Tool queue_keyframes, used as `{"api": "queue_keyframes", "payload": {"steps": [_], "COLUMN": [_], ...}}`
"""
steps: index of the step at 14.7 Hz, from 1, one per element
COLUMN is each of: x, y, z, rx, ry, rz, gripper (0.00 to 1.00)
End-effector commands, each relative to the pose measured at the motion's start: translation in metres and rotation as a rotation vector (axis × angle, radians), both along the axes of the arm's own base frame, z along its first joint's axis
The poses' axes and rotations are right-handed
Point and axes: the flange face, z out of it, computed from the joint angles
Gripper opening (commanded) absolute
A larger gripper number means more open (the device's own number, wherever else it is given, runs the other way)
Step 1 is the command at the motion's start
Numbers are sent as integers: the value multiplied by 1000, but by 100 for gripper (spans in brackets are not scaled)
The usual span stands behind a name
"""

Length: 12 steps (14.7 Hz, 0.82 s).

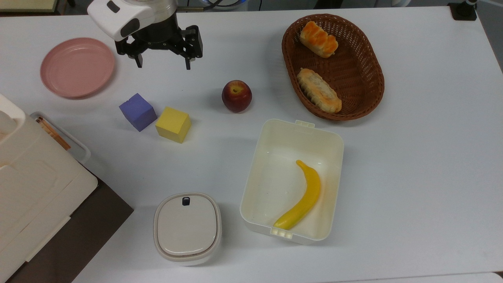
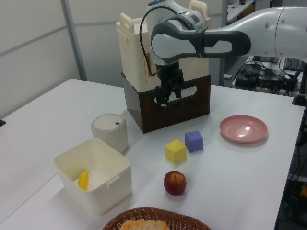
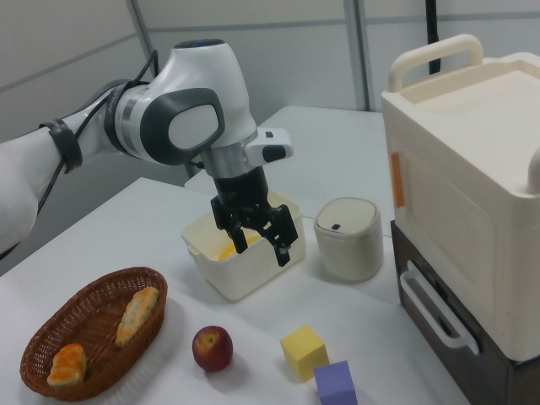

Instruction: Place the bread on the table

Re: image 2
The yellow cube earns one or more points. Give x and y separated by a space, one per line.
175 152

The small cream lidded bin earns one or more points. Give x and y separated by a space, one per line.
108 134

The brown wicker basket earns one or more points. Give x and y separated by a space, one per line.
144 214

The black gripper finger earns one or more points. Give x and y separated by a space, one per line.
161 95
178 89

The background desk with electronics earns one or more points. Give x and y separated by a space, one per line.
263 79

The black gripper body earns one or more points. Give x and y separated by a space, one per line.
169 73

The purple cube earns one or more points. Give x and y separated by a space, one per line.
194 141

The yellow banana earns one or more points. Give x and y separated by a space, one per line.
83 180

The white grey Franka robot arm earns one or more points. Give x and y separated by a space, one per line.
216 43

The pink plate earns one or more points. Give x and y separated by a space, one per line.
242 129

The black clamp mount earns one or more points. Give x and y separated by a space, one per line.
301 95

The black object at table edge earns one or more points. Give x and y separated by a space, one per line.
2 123

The open cream plastic container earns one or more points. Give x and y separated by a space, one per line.
105 194

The background white desk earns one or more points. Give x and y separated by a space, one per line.
239 9

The dark brown wooden box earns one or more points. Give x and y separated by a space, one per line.
192 107

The grey partition post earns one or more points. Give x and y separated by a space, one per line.
75 40

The red apple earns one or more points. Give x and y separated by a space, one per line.
175 183

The bread slice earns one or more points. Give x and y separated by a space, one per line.
144 225

